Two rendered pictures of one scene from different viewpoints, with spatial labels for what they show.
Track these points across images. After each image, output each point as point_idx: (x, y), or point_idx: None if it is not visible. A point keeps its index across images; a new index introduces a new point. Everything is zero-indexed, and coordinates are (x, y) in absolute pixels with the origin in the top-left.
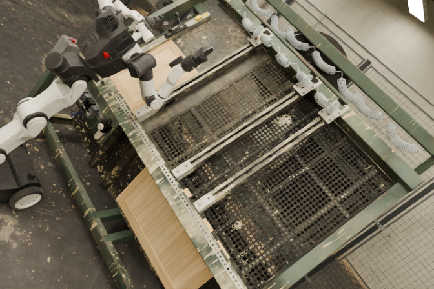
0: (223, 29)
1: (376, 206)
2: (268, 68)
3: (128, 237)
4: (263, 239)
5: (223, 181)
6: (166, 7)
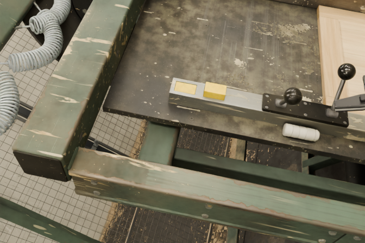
0: (178, 44)
1: None
2: (118, 65)
3: None
4: (220, 147)
5: (206, 237)
6: (272, 205)
